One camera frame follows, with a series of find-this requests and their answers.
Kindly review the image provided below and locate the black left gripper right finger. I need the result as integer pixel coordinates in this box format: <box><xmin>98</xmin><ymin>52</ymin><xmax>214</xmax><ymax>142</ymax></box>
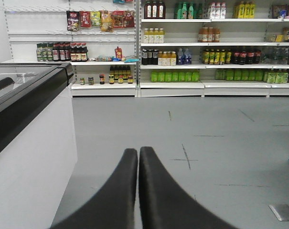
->
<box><xmin>139</xmin><ymin>146</ymin><xmax>234</xmax><ymax>229</ymax></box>

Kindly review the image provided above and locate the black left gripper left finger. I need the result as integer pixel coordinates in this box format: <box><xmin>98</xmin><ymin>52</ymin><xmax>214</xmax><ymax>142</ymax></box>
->
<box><xmin>52</xmin><ymin>148</ymin><xmax>138</xmax><ymax>229</ymax></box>

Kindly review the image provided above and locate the white chest freezer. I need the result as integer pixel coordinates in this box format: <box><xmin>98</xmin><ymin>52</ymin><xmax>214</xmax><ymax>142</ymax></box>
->
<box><xmin>0</xmin><ymin>62</ymin><xmax>77</xmax><ymax>229</ymax></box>

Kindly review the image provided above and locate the metal floor plate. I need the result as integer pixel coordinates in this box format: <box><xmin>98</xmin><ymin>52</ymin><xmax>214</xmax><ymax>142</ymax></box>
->
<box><xmin>269</xmin><ymin>204</ymin><xmax>289</xmax><ymax>221</ymax></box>

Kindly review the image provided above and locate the white store shelf unit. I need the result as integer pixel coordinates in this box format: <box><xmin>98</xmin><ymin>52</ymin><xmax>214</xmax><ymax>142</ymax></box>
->
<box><xmin>0</xmin><ymin>0</ymin><xmax>289</xmax><ymax>97</ymax></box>

